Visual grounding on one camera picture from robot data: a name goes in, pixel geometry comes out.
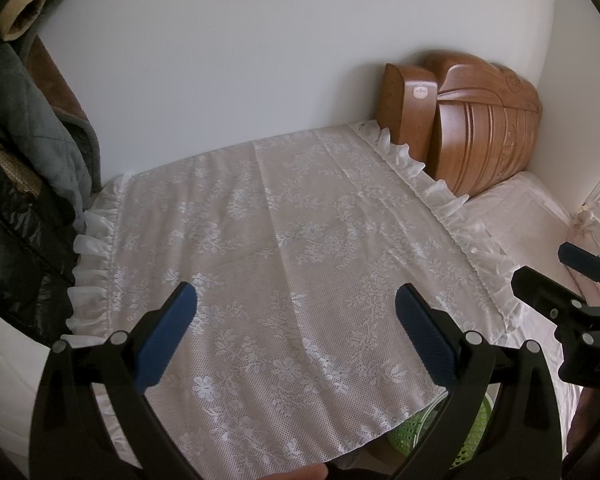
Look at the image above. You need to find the white folded pillow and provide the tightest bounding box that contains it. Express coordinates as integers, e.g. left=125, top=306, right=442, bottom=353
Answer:
left=569, top=202, right=600, bottom=256

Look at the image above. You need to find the white bed mattress sheet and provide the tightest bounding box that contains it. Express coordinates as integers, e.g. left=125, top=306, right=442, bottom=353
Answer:
left=465, top=171, right=582, bottom=434

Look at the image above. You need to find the green plastic waste basket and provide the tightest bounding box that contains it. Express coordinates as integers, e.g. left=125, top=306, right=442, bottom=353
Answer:
left=387, top=392, right=493, bottom=469

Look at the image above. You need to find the white lace table cloth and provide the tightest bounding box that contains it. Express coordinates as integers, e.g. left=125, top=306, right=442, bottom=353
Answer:
left=68, top=122, right=521, bottom=479

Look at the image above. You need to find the wooden bed headboard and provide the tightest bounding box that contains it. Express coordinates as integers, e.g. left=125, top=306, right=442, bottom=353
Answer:
left=376, top=50, right=542, bottom=197

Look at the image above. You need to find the grey hanging jacket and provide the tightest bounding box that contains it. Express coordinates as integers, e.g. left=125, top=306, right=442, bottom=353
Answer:
left=0, top=37, right=102, bottom=234

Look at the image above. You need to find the brown hanging garment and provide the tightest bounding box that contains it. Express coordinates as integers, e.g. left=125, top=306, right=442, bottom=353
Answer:
left=26, top=37, right=88, bottom=122

